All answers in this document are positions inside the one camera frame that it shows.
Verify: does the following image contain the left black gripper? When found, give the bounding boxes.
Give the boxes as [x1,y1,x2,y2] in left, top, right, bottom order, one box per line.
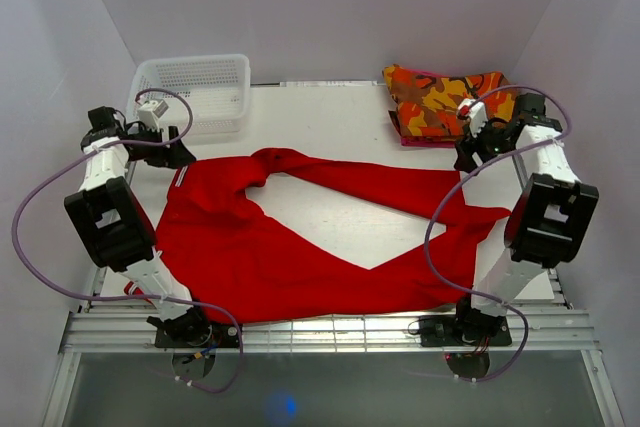
[128,122,196,170]

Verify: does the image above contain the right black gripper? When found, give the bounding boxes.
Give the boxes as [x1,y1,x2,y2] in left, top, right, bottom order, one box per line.
[453,114,518,176]

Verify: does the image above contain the red trousers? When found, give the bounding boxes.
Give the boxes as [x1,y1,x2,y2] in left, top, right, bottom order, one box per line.
[156,148,509,323]

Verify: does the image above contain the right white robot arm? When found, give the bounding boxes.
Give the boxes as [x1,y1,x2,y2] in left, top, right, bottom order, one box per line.
[451,93,599,344]

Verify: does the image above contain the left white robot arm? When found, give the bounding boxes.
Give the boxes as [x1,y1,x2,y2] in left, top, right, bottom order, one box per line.
[64,100,212,347]

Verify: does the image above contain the pink folded trousers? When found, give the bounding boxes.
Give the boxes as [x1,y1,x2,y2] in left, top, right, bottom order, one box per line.
[383,64,462,147]

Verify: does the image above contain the orange camouflage folded trousers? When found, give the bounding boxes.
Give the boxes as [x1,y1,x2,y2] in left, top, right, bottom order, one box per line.
[382,64,518,146]

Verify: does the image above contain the white perforated plastic basket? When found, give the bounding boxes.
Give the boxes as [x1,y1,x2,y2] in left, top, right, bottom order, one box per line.
[126,54,251,135]

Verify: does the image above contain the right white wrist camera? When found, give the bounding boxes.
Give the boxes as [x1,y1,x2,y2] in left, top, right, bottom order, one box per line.
[457,98,488,137]

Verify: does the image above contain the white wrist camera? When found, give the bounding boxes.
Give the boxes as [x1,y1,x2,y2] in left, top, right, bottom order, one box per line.
[457,98,488,137]
[137,99,169,131]

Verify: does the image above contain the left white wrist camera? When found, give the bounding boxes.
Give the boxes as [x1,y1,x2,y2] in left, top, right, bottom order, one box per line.
[137,99,169,131]

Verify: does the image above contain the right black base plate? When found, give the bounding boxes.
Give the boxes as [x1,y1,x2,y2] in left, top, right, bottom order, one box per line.
[418,315,512,347]

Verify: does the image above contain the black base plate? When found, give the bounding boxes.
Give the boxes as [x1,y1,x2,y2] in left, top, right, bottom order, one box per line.
[146,313,240,349]
[418,315,512,347]

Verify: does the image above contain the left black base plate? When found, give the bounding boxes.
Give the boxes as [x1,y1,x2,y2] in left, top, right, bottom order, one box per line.
[146,313,240,349]

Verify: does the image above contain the aluminium frame rail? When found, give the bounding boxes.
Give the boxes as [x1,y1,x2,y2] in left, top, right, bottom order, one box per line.
[60,305,600,354]

